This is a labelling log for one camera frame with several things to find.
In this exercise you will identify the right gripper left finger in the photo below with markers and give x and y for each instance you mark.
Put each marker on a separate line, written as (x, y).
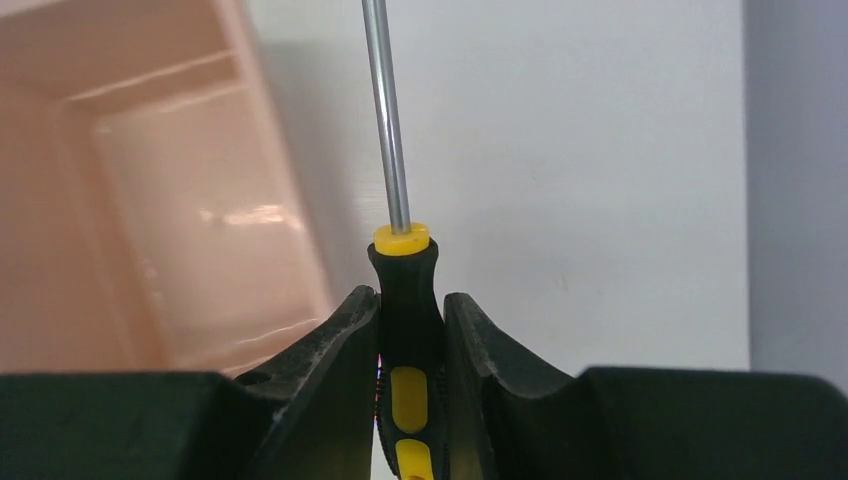
(305, 413)

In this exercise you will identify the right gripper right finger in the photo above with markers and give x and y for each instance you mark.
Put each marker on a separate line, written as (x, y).
(512, 415)

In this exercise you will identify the black yellow screwdriver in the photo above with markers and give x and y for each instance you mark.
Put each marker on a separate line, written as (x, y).
(411, 405)

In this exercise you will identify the pink plastic bin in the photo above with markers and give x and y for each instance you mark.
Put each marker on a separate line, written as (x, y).
(150, 212)

